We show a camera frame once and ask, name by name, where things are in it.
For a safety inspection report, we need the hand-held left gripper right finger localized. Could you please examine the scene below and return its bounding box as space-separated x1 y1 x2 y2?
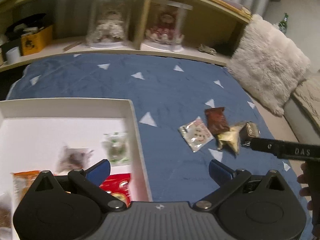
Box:
194 159 291 213

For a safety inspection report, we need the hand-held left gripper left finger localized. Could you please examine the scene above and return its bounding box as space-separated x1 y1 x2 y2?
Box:
29 159 127 212

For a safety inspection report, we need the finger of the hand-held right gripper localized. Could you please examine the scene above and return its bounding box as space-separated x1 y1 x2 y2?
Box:
241 137 282 157

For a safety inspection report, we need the dark layered cake packet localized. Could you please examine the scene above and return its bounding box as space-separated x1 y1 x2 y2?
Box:
239 121 260 147

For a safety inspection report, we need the red biscuit packet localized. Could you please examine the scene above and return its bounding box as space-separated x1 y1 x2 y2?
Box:
99 173 132 207

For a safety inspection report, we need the small green white packet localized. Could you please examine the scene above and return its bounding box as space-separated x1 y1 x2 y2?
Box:
101 131 130 167

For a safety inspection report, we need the small dark clear packet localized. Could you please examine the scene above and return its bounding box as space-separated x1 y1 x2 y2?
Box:
55 145 95 173

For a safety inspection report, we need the white cardboard box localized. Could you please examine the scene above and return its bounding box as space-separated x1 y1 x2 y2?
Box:
0 99 153 240

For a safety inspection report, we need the orange snack packet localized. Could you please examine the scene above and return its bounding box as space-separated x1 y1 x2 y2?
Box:
12 170 41 202

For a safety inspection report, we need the brown chocolate cake packet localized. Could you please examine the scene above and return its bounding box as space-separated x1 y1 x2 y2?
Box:
0 199 13 230

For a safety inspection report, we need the person's right hand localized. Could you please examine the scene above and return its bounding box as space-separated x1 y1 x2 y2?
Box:
297 175 313 212

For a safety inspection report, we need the beige bed sheet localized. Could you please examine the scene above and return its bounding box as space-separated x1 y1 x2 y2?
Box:
246 97 320 170

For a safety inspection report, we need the cream gold snack packet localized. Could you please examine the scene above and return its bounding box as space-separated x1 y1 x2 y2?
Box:
216 122 247 154

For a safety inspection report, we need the grey pillow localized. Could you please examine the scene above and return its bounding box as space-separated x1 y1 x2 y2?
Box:
282 97 320 144

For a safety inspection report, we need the white cookie packet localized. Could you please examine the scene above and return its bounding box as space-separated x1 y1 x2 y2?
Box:
178 117 215 153

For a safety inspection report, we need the dark reddish-brown snack packet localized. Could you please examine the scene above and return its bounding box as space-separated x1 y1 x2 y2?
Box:
204 107 231 134

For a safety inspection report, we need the beige textured throw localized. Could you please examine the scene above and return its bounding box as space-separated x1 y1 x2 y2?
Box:
292 72 320 128

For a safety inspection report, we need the fluffy white pillow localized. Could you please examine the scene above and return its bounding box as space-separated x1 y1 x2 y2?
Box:
226 14 311 117

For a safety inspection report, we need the blue quilted blanket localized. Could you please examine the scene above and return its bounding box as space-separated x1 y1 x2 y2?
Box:
6 52 314 232

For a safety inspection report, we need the grey shell trinket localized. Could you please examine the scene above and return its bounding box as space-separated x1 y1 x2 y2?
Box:
198 43 217 56

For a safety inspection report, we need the green beer bottle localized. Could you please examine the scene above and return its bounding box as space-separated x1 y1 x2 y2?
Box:
278 12 289 34

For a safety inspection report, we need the wooden stick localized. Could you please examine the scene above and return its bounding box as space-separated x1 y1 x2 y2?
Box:
62 41 82 52

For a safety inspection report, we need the yellow cardboard box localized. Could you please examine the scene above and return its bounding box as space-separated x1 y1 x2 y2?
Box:
20 24 54 57

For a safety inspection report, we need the white cup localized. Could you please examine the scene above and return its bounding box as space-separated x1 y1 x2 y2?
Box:
5 46 21 65

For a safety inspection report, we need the white doll in clear case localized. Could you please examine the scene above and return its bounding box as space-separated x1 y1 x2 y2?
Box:
86 0 135 50

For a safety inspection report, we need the wooden shelf unit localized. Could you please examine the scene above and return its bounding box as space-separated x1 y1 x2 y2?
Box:
0 0 253 73

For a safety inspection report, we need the pink doll in clear case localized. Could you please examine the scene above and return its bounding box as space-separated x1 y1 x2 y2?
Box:
139 0 193 53

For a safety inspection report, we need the black pouch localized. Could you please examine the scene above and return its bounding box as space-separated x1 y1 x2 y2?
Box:
4 13 47 40

